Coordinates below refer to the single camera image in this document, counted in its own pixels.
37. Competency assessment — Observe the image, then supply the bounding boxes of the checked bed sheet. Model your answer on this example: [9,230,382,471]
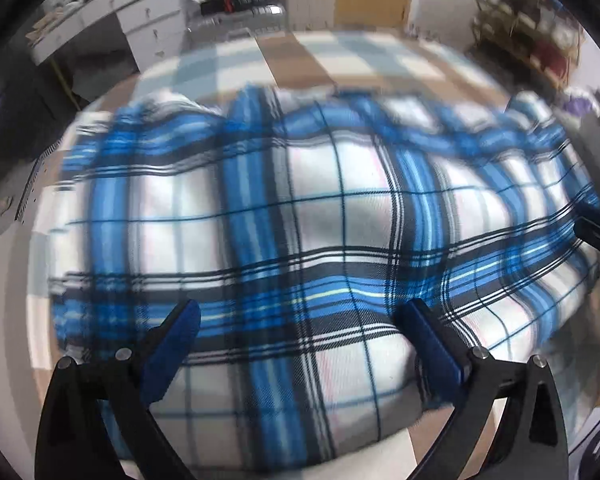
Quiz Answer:
[25,30,600,480]

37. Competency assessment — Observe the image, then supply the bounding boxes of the pile of desk clutter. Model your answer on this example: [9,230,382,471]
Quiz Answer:
[27,0,112,37]

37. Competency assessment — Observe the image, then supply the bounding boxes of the white drawer unit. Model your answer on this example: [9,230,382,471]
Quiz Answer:
[115,0,189,74]

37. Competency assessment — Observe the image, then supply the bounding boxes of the white desk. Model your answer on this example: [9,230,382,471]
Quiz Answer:
[27,0,182,67]

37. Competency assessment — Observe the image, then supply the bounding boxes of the silver hard case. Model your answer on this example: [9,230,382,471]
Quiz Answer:
[187,2,287,52]

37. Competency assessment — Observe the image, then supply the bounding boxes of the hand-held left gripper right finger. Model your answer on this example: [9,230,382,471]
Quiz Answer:
[397,299,570,480]

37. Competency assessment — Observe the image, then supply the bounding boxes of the wooden shoe rack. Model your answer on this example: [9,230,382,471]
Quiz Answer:
[472,0,589,92]

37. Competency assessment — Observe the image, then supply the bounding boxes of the blue plaid shirt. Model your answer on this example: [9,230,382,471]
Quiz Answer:
[47,85,600,471]

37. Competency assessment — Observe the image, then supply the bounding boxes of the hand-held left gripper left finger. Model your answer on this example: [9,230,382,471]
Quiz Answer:
[34,299,202,480]

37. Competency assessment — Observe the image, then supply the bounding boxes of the rows of shoes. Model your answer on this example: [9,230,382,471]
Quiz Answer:
[475,0,588,78]

